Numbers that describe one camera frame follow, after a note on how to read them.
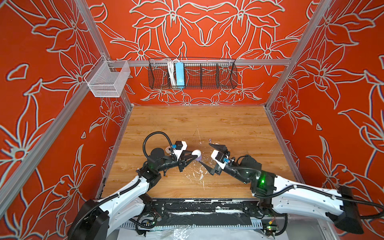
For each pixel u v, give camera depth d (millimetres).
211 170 568
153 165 563
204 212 727
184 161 655
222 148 643
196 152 694
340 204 419
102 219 396
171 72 896
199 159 698
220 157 502
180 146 619
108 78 946
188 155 700
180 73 895
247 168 433
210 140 976
